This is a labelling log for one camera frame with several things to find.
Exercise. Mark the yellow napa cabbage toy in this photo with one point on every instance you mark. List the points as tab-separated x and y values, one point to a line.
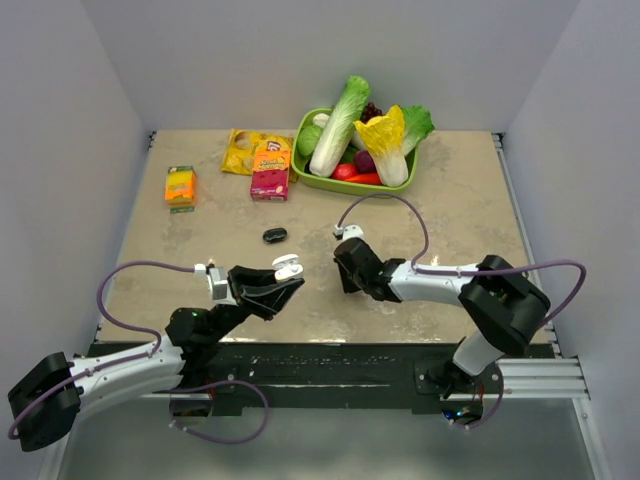
383	138

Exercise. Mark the red snack box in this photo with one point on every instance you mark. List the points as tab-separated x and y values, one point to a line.
271	175

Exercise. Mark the green napa cabbage toy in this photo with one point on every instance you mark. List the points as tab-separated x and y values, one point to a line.
339	129

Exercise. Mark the orange toy carrot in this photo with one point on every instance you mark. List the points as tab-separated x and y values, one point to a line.
366	179

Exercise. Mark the white earbud charging case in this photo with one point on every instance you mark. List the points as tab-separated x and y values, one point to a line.
287	267

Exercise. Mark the black base frame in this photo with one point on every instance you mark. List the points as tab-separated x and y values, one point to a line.
418	378

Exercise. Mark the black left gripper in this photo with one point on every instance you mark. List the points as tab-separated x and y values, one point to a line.
263	293

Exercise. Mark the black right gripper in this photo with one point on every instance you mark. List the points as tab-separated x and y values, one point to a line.
349	287

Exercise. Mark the green lettuce leaf toy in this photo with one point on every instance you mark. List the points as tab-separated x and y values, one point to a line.
418	125

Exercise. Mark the yellow chips bag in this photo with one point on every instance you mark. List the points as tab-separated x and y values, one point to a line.
244	144

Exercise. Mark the green round toy vegetable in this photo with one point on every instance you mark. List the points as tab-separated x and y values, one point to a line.
308	138

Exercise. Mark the green plastic tray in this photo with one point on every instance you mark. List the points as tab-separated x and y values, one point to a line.
299	162

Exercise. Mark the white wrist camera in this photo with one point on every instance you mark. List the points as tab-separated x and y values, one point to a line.
346	232
217	282

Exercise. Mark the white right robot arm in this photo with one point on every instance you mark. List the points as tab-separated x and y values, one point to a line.
358	298

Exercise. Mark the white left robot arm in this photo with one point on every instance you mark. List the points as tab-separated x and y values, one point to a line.
58	391

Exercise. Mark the white toy garlic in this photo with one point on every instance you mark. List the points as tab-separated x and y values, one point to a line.
321	120

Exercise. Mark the purple toy onion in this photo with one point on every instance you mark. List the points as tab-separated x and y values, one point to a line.
364	163

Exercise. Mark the black earbud charging case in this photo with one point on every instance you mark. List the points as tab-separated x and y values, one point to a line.
275	235

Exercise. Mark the red toy tomato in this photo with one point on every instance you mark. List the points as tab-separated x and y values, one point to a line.
344	171

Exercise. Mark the orange sponge pack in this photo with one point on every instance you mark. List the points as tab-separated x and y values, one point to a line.
180	189

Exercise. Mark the dark toy grapes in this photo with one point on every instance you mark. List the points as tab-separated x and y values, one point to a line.
370	111

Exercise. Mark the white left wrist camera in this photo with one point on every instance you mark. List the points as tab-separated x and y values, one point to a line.
217	282

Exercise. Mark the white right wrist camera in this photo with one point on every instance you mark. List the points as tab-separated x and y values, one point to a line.
346	232

